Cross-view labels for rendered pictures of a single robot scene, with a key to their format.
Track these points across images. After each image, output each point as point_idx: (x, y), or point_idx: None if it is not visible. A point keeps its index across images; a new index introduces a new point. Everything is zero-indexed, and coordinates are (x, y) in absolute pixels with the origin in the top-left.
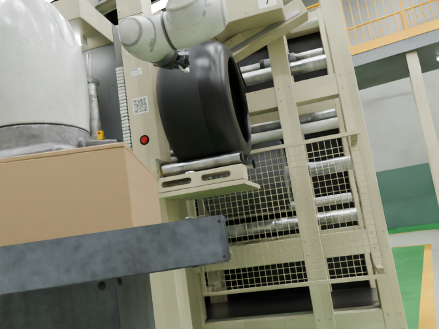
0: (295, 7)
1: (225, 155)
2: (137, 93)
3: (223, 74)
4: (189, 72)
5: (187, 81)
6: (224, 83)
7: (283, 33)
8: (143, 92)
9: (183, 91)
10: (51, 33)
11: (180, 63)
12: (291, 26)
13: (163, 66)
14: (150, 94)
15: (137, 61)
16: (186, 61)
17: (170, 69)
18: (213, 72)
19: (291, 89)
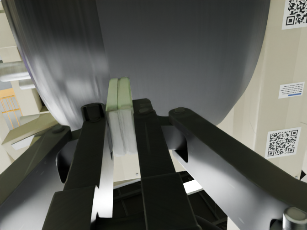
0: (20, 151)
1: None
2: (304, 37)
3: (23, 60)
4: (139, 75)
5: (145, 44)
6: (9, 22)
7: (41, 117)
8: (288, 39)
9: (161, 2)
10: None
11: (80, 162)
12: (28, 126)
13: (235, 155)
14: (272, 30)
15: (282, 111)
16: (16, 178)
17: (190, 111)
18: (47, 67)
19: None
